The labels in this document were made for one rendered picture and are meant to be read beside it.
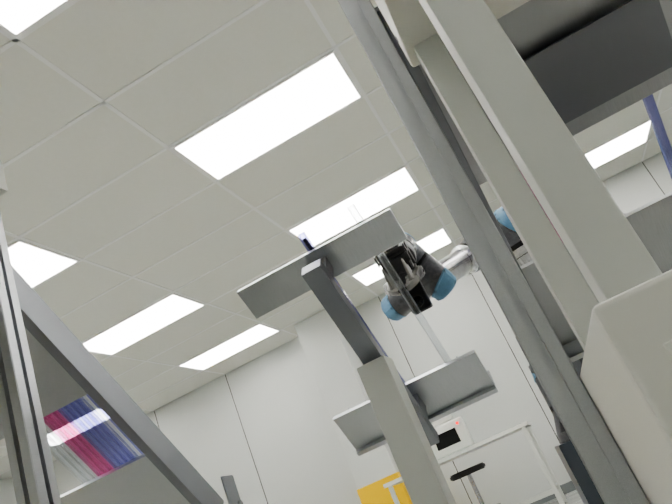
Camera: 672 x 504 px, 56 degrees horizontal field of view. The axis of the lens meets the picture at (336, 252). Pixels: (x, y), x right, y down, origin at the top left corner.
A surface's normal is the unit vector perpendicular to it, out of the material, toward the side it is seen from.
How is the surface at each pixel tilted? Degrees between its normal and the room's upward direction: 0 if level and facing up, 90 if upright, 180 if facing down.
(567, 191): 90
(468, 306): 90
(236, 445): 90
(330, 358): 90
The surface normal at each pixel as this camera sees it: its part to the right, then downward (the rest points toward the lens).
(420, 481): -0.35, -0.25
